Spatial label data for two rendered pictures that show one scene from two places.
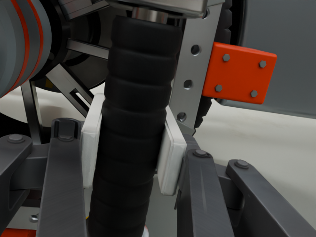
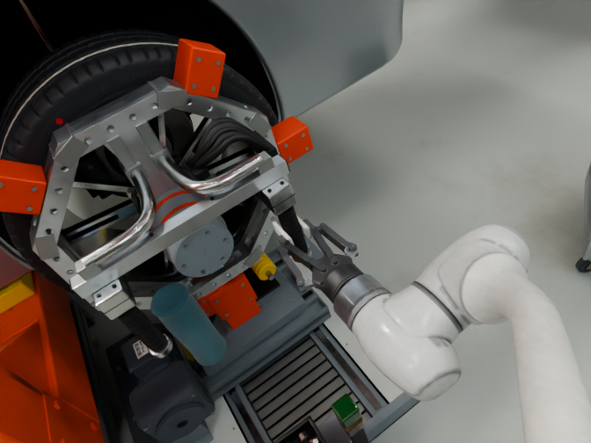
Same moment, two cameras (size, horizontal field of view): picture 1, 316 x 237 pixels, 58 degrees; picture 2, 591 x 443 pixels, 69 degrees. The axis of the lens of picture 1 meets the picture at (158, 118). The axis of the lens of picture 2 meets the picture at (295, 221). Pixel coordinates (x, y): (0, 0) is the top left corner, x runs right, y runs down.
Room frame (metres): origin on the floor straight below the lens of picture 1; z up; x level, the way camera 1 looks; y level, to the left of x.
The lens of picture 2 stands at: (-0.46, 0.09, 1.46)
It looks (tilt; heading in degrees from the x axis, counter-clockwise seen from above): 45 degrees down; 352
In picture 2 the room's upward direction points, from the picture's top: 20 degrees counter-clockwise
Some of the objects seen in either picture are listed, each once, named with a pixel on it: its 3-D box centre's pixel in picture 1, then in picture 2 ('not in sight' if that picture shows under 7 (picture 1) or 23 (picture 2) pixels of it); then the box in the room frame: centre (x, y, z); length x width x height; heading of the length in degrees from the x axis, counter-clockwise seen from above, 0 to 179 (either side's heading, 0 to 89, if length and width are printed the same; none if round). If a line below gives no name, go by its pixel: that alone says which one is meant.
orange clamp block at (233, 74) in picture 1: (230, 71); (288, 141); (0.41, -0.09, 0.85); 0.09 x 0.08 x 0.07; 100
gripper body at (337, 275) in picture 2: not in sight; (336, 276); (0.00, -0.01, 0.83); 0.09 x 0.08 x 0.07; 10
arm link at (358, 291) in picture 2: not in sight; (361, 302); (-0.07, -0.02, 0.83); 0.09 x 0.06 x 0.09; 100
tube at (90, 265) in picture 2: not in sight; (104, 202); (0.22, 0.30, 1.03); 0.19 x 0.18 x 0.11; 10
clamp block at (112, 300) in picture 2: not in sight; (110, 288); (0.13, 0.35, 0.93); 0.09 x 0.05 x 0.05; 10
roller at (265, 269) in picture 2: not in sight; (248, 248); (0.47, 0.12, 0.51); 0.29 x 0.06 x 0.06; 10
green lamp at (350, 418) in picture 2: not in sight; (346, 410); (-0.14, 0.08, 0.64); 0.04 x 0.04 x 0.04; 10
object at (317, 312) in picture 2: not in sight; (248, 317); (0.53, 0.24, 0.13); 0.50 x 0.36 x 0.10; 100
